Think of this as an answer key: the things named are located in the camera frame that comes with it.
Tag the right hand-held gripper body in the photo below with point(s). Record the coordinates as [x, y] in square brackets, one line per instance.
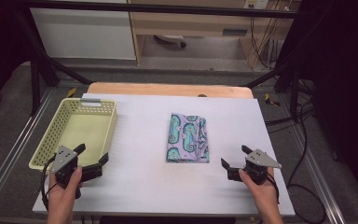
[259, 163]

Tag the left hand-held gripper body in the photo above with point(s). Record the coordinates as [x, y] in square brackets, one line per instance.
[62, 158]

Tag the pale yellow perforated plastic basket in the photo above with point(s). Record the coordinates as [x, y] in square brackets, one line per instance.
[84, 127]

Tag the seahorse print cloth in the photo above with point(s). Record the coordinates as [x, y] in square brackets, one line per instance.
[185, 137]

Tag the person's right hand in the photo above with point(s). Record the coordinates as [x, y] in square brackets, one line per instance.
[262, 196]

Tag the person's left hand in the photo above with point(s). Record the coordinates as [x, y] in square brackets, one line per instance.
[62, 196]

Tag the yellow and black tape piece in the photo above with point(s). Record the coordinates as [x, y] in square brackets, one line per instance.
[272, 101]
[71, 92]

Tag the light wooden table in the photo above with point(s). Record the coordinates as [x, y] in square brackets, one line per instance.
[167, 89]

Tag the white cabinet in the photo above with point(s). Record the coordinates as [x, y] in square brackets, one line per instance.
[84, 34]

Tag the white chair base with casters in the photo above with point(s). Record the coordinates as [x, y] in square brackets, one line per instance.
[169, 38]

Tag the light wooden desk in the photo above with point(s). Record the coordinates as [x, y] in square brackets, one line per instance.
[183, 23]

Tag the aluminium floor rail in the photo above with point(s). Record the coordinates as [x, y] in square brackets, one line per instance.
[12, 146]
[317, 174]

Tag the white wall socket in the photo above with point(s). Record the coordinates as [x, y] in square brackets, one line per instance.
[256, 3]

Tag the black metal frame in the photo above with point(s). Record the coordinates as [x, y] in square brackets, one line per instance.
[167, 9]

